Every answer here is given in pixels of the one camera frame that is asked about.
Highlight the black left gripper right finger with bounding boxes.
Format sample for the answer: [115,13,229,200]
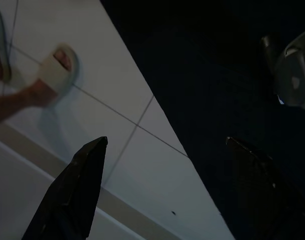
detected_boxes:
[225,136,305,240]

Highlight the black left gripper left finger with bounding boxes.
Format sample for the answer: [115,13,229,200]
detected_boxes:
[21,136,109,240]

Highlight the beige slide slipper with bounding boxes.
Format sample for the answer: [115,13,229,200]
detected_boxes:
[0,3,13,85]
[8,42,81,103]

